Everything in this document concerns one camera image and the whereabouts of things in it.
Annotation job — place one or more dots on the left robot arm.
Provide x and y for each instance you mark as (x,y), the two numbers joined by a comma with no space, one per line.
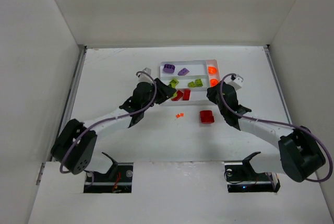
(75,146)

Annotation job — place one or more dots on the green studded lego brick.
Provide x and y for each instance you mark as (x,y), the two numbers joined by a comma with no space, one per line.
(199,83)

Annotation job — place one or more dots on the lime green square lego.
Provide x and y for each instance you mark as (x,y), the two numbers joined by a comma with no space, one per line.
(174,83)

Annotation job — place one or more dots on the purple round lego brick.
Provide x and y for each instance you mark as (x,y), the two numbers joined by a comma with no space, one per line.
(168,68)

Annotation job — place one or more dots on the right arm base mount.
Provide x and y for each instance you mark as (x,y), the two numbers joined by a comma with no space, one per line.
(240,177)

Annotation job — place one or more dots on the large red lego block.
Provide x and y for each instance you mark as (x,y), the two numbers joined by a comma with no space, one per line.
(206,117)

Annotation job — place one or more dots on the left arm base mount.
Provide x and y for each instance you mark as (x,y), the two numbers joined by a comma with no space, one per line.
(106,175)

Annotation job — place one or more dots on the white divided sorting tray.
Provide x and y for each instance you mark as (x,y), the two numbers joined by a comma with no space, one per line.
(198,69)

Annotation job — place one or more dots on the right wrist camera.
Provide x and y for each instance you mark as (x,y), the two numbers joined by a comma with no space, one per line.
(236,82)

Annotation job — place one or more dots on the orange round lego piece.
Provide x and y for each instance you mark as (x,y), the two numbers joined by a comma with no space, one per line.
(213,82)

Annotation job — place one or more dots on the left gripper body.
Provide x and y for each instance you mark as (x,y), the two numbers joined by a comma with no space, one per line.
(158,92)

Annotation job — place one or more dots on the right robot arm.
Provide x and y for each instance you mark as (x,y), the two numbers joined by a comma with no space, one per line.
(300,153)

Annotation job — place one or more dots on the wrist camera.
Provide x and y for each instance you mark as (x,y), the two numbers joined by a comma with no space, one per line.
(236,82)
(144,75)

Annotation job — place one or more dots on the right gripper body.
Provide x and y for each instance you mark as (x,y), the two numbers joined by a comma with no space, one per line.
(215,96)

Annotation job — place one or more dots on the orange flower lego piece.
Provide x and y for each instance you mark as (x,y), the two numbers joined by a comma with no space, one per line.
(212,70)

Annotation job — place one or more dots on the red rounded lego brick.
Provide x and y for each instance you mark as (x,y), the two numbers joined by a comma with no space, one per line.
(186,95)

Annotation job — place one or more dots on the small red lego brick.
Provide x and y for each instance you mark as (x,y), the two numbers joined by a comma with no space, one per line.
(178,95)

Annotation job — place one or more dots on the purple wedge lego piece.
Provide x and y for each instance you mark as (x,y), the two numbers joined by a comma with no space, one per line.
(184,71)

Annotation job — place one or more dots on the small orange lego bits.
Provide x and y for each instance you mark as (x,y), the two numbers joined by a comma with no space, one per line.
(180,115)

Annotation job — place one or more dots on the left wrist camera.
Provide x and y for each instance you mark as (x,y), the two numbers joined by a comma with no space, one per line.
(144,75)

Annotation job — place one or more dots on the small lime green lego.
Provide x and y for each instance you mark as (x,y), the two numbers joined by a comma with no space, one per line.
(191,84)

